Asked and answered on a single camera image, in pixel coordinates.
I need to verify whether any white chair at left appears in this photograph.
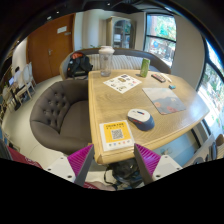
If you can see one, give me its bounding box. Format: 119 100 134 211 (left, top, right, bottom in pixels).
20 65 34 97

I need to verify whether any wooden door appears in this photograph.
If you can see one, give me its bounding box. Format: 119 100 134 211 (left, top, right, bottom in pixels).
27 14 76 83

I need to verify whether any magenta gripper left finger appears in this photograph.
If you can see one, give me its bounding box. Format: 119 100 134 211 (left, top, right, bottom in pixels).
67 145 94 186

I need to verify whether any black bag under table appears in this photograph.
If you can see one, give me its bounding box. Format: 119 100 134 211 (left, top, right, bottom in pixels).
104 158 143 190

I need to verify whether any white sticker sheet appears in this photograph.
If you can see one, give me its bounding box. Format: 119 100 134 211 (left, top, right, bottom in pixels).
104 74 141 94

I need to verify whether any grey printed mouse pad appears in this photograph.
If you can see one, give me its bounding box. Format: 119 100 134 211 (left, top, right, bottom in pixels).
143 88 186 115

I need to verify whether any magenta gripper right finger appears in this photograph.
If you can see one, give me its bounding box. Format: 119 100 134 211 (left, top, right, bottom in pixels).
134 144 161 185

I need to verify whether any glass door cabinet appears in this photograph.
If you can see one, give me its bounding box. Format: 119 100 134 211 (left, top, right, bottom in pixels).
106 16 135 49

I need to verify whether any green drink can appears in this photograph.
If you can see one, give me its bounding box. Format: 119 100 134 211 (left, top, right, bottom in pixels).
140 58 150 77

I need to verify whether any white and blue computer mouse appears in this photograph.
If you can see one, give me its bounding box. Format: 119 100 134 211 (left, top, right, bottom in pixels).
127 108 155 131

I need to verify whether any white pen on table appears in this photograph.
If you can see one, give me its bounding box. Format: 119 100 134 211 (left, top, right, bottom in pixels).
161 73 172 83

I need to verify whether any grey striped sofa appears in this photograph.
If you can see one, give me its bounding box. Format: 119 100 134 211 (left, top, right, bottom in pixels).
59 47 172 80

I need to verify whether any yellow QR code sign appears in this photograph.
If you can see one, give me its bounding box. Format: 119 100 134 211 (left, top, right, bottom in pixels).
99 120 134 152

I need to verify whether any grey tufted armchair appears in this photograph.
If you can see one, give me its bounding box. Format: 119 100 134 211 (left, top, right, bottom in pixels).
30 80 92 155

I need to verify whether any small teal eraser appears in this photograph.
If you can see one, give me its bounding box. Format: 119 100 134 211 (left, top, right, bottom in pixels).
169 85 176 90

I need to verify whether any clear shaker bottle white lid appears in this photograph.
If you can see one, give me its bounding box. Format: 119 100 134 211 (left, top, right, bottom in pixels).
99 46 114 77

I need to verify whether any black and orange backpack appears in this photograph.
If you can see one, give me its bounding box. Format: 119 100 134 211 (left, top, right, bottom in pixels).
67 51 93 79

